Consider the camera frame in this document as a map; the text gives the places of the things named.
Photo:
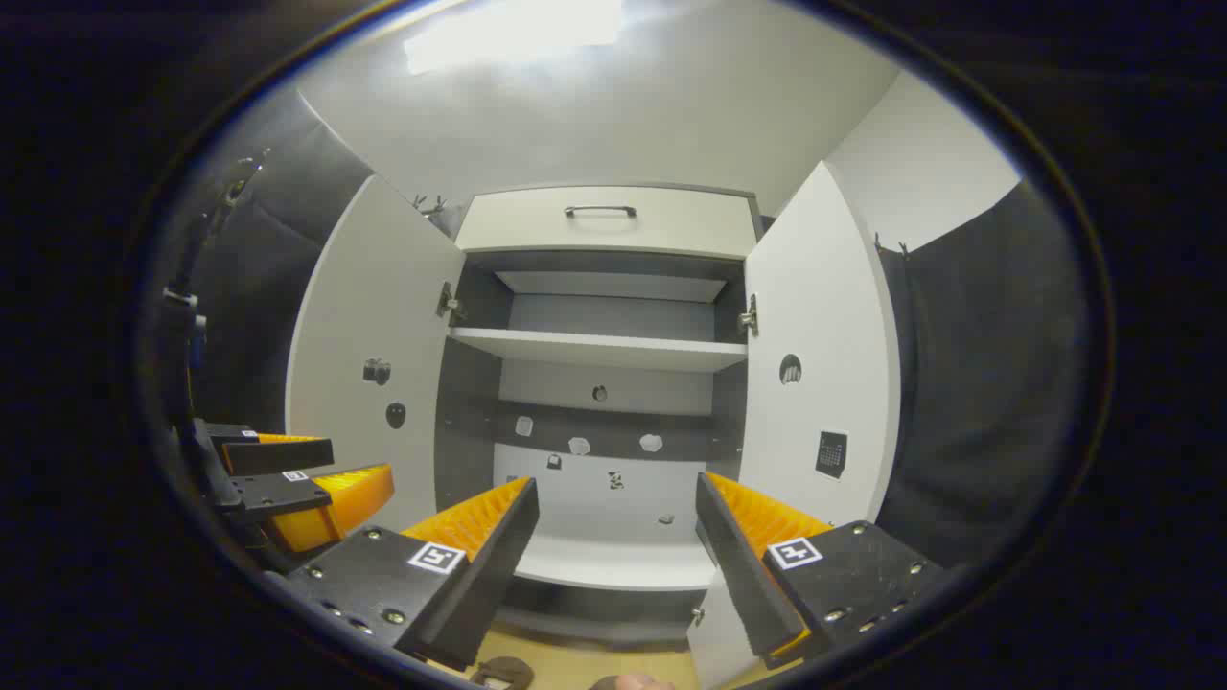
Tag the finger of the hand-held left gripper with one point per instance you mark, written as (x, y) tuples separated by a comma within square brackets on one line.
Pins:
[(288, 494), (278, 457)]

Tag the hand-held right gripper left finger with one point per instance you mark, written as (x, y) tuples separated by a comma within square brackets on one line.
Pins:
[(498, 575)]

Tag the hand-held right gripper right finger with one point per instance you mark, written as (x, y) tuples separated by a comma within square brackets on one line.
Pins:
[(743, 585)]

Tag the brown fuzzy shoe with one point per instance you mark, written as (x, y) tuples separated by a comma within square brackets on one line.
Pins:
[(503, 674)]

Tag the grey white shoe cabinet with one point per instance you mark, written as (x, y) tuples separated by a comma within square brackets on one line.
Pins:
[(470, 431)]

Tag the white shoe cabinet door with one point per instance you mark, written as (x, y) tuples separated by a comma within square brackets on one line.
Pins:
[(374, 287), (824, 335)]

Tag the metal door hinge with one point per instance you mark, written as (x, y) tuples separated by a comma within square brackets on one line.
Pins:
[(449, 303), (750, 316)]

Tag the white cabinet drawer front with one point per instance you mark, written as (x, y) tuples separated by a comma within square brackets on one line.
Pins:
[(671, 225)]

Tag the black backdrop cloth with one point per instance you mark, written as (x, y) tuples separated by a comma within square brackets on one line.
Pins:
[(987, 383)]

